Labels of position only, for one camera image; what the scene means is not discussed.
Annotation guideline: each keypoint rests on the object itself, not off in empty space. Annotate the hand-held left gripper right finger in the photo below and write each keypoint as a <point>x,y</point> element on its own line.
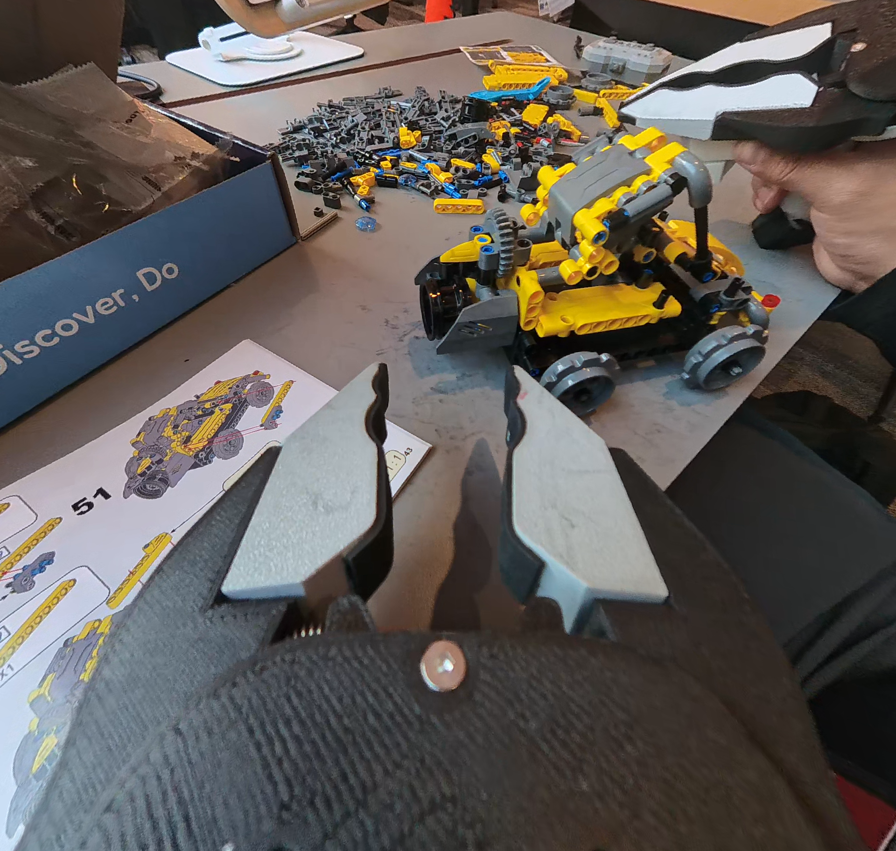
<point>581,508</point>

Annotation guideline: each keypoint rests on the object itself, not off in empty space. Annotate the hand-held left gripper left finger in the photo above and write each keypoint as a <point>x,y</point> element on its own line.
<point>315,508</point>

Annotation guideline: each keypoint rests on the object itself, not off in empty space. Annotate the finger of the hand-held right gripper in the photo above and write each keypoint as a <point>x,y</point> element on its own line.
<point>763,57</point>
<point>693,113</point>

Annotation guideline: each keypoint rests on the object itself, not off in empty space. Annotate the black axle rod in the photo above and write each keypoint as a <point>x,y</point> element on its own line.
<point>703,235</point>

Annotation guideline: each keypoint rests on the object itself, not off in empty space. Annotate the yellow building-block toy vehicle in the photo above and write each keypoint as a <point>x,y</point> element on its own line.
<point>602,312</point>

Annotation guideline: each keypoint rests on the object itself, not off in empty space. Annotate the person's right hand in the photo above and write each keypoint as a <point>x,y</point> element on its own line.
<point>854,214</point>

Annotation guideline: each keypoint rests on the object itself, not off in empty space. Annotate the grey motor block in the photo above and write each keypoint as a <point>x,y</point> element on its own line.
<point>623,57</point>

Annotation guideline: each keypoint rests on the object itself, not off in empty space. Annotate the grey wheel hub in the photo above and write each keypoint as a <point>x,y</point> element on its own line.
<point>596,80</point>
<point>558,94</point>

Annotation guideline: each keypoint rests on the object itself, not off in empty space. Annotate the group of long yellow beams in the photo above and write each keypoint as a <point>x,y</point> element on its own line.
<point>514,75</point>

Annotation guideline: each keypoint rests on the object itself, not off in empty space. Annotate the blue curved building piece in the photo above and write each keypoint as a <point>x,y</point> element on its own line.
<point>504,93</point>

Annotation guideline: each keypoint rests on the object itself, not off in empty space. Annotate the yellow sticker sheet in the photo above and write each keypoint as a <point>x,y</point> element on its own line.
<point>504,53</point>

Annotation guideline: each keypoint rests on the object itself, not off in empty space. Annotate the person's legs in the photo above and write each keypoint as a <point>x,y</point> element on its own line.
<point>784,515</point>

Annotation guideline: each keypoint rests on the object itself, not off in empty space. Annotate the open instruction booklet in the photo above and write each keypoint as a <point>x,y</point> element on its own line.
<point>105,501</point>

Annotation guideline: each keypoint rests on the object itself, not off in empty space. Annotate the short yellow beam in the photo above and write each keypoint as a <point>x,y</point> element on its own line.
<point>458,206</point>

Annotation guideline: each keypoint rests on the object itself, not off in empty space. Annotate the blue cardboard kit box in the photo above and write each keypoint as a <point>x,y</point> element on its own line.
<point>140,291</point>

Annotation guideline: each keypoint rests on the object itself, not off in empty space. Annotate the translucent blue round stud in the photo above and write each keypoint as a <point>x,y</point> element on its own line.
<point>364,225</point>

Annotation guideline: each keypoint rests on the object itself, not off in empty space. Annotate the pile of small connector pieces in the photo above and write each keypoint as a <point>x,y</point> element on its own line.
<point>392,123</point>

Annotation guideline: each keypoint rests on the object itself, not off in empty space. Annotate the clear plastic bag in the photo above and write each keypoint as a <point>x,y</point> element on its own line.
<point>84,165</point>

